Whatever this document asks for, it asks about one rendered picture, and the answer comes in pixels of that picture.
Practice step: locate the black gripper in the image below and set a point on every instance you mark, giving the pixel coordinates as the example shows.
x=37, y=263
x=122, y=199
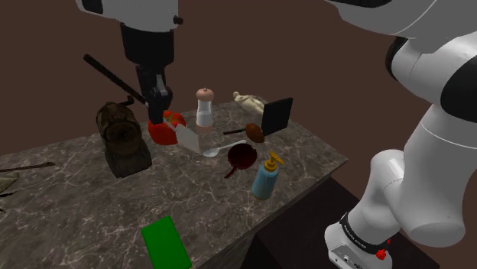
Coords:
x=147, y=44

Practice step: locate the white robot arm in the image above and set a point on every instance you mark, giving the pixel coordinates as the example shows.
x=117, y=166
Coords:
x=428, y=156

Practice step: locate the red tomato-shaped container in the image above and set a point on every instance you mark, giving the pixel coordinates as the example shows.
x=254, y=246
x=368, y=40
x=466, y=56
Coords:
x=164, y=134

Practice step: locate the salt shaker with pink cap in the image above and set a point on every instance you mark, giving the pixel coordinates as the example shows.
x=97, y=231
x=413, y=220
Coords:
x=204, y=111

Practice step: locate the white flat card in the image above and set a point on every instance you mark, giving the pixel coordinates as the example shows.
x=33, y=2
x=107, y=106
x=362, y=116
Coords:
x=187, y=138

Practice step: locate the black rod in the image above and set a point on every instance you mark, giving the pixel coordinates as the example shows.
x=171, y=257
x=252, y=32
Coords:
x=111, y=77

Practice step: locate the white spoon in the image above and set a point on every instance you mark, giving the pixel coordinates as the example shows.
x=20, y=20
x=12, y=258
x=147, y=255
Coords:
x=212, y=152

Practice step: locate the cream figure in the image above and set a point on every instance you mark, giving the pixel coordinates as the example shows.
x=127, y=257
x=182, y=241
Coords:
x=250, y=103

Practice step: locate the dark red small pan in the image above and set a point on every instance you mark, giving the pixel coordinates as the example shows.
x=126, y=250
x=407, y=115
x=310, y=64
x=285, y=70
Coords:
x=243, y=155

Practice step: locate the brown wooden spoon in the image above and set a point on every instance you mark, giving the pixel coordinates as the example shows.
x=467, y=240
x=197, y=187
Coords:
x=255, y=133

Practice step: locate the black tablet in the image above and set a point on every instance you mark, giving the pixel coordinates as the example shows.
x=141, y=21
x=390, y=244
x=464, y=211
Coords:
x=276, y=116

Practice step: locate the blue soap dispenser yellow pump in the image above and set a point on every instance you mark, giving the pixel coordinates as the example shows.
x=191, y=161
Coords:
x=264, y=182

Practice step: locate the green book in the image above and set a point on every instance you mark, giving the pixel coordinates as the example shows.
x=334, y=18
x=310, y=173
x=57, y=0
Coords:
x=166, y=244

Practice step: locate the thin brown stick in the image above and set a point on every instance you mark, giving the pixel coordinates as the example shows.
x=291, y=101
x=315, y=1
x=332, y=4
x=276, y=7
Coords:
x=26, y=167

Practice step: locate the olive green leaf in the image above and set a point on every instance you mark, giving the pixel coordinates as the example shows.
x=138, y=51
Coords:
x=6, y=180

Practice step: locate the dark robot stand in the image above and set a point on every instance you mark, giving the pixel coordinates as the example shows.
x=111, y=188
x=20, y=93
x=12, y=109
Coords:
x=298, y=231

